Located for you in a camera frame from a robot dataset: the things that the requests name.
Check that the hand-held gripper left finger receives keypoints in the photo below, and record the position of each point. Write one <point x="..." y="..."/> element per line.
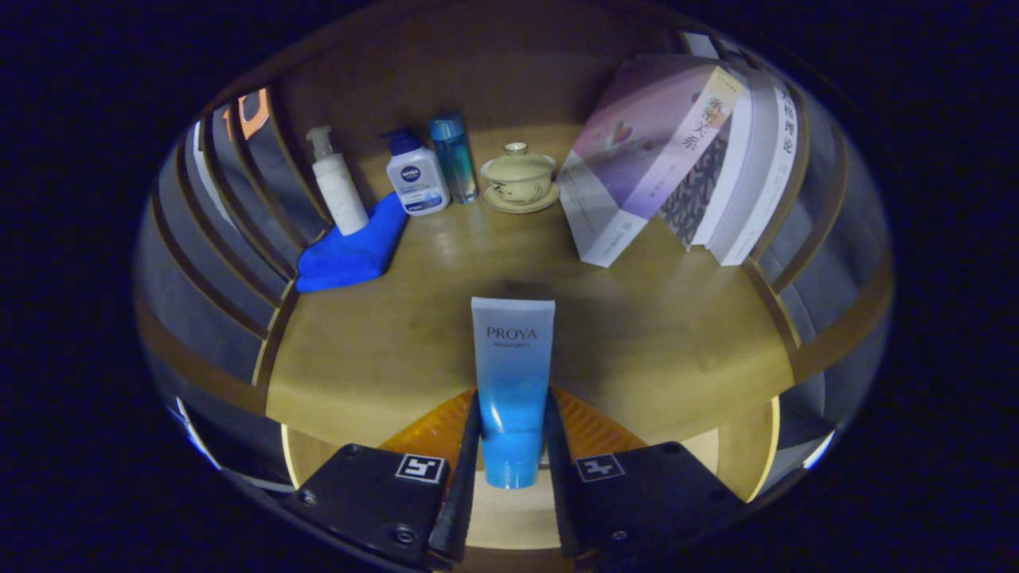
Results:
<point x="464" y="509"/>

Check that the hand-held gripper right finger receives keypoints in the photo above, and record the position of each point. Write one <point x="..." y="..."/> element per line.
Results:
<point x="557" y="493"/>

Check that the blue cosmetic tube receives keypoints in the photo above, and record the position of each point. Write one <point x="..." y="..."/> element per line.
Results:
<point x="513" y="374"/>

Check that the wooden countertop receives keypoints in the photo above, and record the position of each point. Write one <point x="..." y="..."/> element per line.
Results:
<point x="398" y="334"/>

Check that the wooden cabinet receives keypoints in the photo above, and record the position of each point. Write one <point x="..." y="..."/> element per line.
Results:
<point x="478" y="79"/>

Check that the blue folded cloth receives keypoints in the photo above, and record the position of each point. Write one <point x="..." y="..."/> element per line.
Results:
<point x="354" y="255"/>

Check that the lidded ceramic teacup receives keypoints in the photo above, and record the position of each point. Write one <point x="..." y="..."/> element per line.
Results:
<point x="519" y="179"/>

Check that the white blue-capped lotion bottle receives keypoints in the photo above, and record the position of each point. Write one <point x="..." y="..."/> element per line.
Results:
<point x="415" y="183"/>

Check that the white spray bottle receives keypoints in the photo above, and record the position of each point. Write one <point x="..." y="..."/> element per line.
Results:
<point x="341" y="195"/>

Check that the patterned cover book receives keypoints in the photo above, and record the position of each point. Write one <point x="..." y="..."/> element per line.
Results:
<point x="700" y="187"/>

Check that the teal bottle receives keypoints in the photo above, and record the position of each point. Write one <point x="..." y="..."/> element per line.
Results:
<point x="455" y="159"/>

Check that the purple white book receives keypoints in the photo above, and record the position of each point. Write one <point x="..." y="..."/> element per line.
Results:
<point x="637" y="151"/>

